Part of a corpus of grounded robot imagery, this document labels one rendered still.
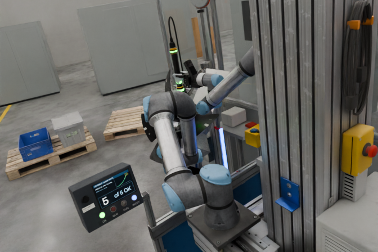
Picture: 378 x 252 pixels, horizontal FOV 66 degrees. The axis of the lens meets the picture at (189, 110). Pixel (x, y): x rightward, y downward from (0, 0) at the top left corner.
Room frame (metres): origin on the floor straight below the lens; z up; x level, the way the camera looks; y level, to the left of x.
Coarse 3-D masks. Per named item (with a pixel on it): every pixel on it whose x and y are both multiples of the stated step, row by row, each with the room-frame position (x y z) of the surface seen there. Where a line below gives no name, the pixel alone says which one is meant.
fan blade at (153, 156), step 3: (180, 141) 1.74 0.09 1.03; (156, 144) 1.75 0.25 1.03; (180, 144) 1.72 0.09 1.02; (156, 147) 1.73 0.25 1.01; (153, 150) 1.73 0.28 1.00; (153, 153) 1.72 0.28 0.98; (150, 156) 1.72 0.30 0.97; (153, 156) 1.71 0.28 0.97; (156, 156) 1.70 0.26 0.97; (153, 159) 1.70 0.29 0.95; (156, 159) 1.69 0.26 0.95; (159, 159) 1.68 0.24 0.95; (159, 162) 1.67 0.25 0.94
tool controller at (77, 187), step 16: (96, 176) 1.12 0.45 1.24; (112, 176) 1.09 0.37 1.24; (128, 176) 1.12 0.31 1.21; (80, 192) 1.02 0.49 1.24; (96, 192) 1.04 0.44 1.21; (112, 192) 1.06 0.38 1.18; (128, 192) 1.09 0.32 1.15; (80, 208) 0.99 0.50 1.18; (96, 208) 1.01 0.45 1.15; (128, 208) 1.06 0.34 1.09; (96, 224) 0.99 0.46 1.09
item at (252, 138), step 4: (252, 128) 1.66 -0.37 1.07; (256, 128) 1.64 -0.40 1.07; (248, 132) 1.61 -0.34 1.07; (252, 132) 1.60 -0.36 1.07; (248, 136) 1.61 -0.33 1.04; (252, 136) 1.59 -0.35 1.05; (256, 136) 1.56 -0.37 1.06; (248, 140) 1.62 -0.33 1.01; (252, 140) 1.59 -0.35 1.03; (256, 140) 1.56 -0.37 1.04; (248, 144) 1.62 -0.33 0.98; (252, 144) 1.59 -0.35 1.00; (256, 144) 1.56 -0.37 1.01
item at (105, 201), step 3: (105, 195) 1.05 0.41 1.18; (108, 195) 1.05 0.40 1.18; (99, 198) 1.03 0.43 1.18; (102, 198) 1.04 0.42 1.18; (105, 198) 1.04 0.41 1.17; (108, 198) 1.05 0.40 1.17; (99, 201) 1.03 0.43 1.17; (102, 201) 1.03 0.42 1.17; (105, 201) 1.04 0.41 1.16; (108, 201) 1.04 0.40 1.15; (111, 201) 1.05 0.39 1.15; (102, 204) 1.03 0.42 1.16; (105, 204) 1.03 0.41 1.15; (108, 204) 1.04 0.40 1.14; (102, 207) 1.02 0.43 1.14
